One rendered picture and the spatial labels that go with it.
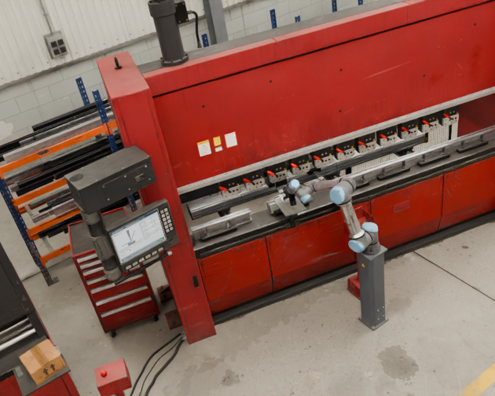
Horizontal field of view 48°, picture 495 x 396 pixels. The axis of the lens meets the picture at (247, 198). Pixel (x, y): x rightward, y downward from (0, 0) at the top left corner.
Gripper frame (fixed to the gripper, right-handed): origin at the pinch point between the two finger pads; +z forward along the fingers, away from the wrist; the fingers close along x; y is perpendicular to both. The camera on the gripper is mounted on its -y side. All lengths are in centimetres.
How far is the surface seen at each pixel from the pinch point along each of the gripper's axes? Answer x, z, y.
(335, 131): -48, -31, 33
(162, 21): 65, -113, 113
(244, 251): 45, 20, -25
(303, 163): -18.8, -16.0, 20.2
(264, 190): 9.3, 25.7, 20.4
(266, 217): 18.9, 13.0, -5.4
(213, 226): 64, 9, 0
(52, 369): 195, -62, -69
